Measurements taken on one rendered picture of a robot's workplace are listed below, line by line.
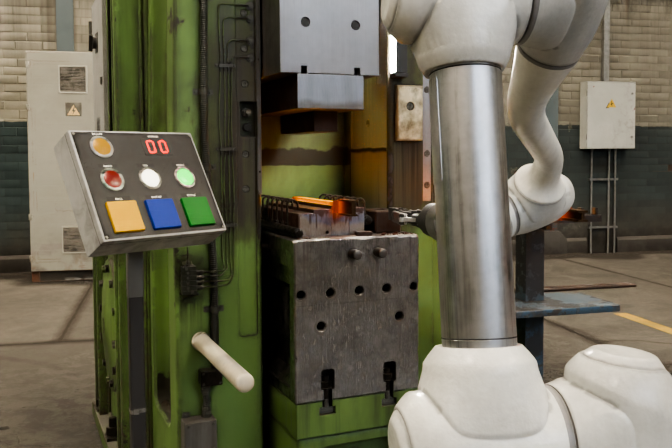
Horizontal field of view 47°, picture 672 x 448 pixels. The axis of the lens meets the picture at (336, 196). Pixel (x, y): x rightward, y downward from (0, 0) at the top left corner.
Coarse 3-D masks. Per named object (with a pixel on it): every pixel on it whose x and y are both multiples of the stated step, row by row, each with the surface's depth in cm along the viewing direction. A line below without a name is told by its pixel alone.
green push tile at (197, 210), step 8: (184, 200) 184; (192, 200) 185; (200, 200) 187; (184, 208) 183; (192, 208) 184; (200, 208) 186; (208, 208) 188; (192, 216) 183; (200, 216) 185; (208, 216) 186; (192, 224) 182; (200, 224) 184; (208, 224) 186
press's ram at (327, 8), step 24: (264, 0) 219; (288, 0) 209; (312, 0) 211; (336, 0) 214; (360, 0) 217; (264, 24) 220; (288, 24) 209; (312, 24) 212; (336, 24) 214; (360, 24) 217; (264, 48) 221; (288, 48) 209; (312, 48) 212; (336, 48) 215; (360, 48) 218; (264, 72) 221; (288, 72) 210; (312, 72) 212; (336, 72) 215; (360, 72) 218
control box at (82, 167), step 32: (64, 160) 174; (96, 160) 173; (128, 160) 179; (160, 160) 186; (192, 160) 193; (96, 192) 169; (128, 192) 175; (160, 192) 181; (192, 192) 188; (96, 224) 166; (224, 224) 190
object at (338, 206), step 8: (304, 200) 240; (312, 200) 233; (320, 200) 228; (328, 200) 227; (344, 200) 211; (352, 200) 208; (336, 208) 215; (344, 208) 213; (352, 208) 209; (352, 216) 209
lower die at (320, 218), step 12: (288, 204) 238; (300, 204) 238; (312, 204) 230; (324, 204) 221; (264, 216) 241; (288, 216) 220; (300, 216) 213; (312, 216) 214; (324, 216) 216; (336, 216) 217; (348, 216) 219; (360, 216) 220; (300, 228) 213; (312, 228) 214; (324, 228) 216; (336, 228) 217; (348, 228) 219; (360, 228) 220
